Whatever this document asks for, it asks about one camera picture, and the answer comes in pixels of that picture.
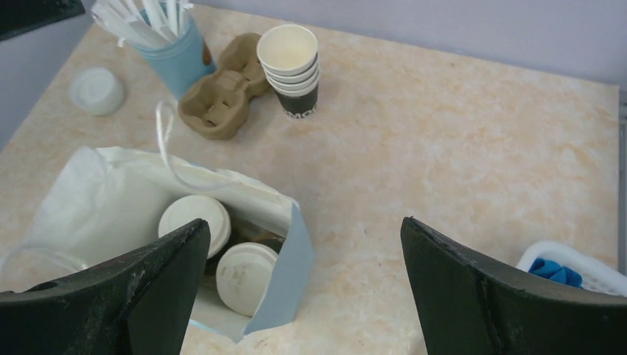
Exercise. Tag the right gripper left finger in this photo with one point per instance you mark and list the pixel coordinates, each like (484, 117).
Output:
(137, 303)

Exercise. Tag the white plastic basket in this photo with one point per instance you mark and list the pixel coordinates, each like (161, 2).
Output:
(596, 275)

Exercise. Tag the blue straw holder cup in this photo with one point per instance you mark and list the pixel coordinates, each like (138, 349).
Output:
(183, 62)

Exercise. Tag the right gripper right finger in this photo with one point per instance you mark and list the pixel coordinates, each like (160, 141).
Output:
(470, 303)

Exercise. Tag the white wrapped straws bundle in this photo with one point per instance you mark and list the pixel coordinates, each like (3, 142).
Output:
(146, 24)

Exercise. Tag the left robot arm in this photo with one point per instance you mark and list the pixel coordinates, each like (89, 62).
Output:
(22, 16)

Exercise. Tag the brown cardboard cup carrier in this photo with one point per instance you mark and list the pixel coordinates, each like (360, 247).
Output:
(217, 105)

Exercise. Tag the blue cloth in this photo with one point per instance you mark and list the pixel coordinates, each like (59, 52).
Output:
(549, 269)

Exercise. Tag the stack of paper cups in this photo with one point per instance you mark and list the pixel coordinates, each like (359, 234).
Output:
(289, 55)

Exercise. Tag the blue and white paper bag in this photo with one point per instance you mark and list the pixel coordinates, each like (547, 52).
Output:
(108, 201)

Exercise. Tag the stack of white lids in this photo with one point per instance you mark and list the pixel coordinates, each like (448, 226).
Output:
(97, 91)

